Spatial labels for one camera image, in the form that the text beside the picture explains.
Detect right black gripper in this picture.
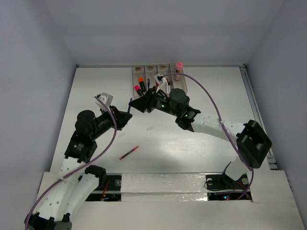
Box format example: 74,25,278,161
130,85,180,116

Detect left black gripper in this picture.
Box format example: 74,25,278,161
90,104,131,140

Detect orange highlighter marker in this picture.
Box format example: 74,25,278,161
138,77,146,92

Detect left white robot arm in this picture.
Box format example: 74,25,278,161
25,106,132,230

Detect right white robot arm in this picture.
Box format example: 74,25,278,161
129,89,272,188

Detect pink highlighter marker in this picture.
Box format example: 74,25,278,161
134,85,144,96

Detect clear four-compartment organizer tray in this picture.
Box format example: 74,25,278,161
131,62,188,99

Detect red slim pen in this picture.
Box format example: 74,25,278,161
119,146,139,160

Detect pink-capped glue stick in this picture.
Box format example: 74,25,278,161
174,62,184,81

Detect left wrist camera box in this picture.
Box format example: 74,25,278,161
96,92,113,107

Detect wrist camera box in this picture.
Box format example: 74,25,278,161
154,73,168,93
96,92,113,107

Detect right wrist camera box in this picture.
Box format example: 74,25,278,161
154,73,168,93

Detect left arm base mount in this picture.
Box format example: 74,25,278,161
85,174,122,202

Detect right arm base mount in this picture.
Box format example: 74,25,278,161
204,173,252,201

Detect aluminium side rail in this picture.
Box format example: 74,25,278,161
239,64,279,171

